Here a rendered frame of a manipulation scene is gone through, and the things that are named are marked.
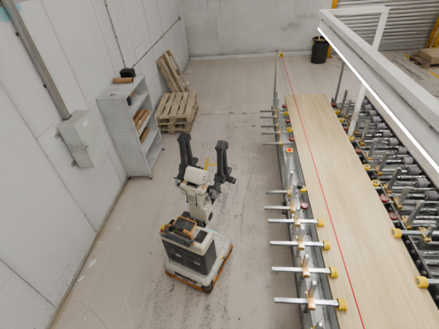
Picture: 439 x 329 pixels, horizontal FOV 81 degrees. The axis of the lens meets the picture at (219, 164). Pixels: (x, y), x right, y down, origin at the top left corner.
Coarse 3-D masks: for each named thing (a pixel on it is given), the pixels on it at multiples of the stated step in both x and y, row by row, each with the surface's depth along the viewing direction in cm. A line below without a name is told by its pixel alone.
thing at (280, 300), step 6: (276, 300) 196; (282, 300) 196; (288, 300) 196; (294, 300) 195; (300, 300) 195; (306, 300) 194; (318, 300) 194; (324, 300) 194; (330, 300) 193; (336, 300) 193; (336, 306) 192
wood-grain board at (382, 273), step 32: (288, 96) 469; (320, 96) 459; (320, 128) 382; (320, 160) 326; (352, 160) 321; (320, 192) 285; (352, 192) 281; (352, 224) 250; (384, 224) 247; (352, 256) 225; (384, 256) 223; (384, 288) 203; (416, 288) 201; (352, 320) 187; (384, 320) 186; (416, 320) 184
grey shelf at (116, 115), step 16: (144, 80) 436; (112, 96) 369; (144, 96) 432; (112, 112) 378; (128, 112) 376; (112, 128) 396; (128, 128) 393; (144, 128) 497; (128, 144) 414; (144, 144) 454; (160, 144) 518; (128, 160) 436; (144, 160) 432; (128, 176) 464
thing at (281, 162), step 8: (272, 112) 468; (280, 152) 377; (280, 160) 363; (280, 168) 350; (288, 200) 305; (288, 216) 288; (288, 224) 280; (288, 232) 280; (296, 232) 271; (296, 240) 264; (296, 256) 249; (296, 264) 244; (296, 280) 233; (304, 280) 232; (296, 288) 233; (304, 288) 227; (304, 296) 221; (304, 312) 212; (304, 320) 208; (304, 328) 203
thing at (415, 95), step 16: (320, 16) 273; (384, 16) 272; (336, 32) 222; (352, 32) 203; (368, 48) 171; (368, 64) 163; (384, 64) 148; (400, 80) 130; (416, 96) 117; (432, 96) 116; (432, 112) 106; (352, 128) 359
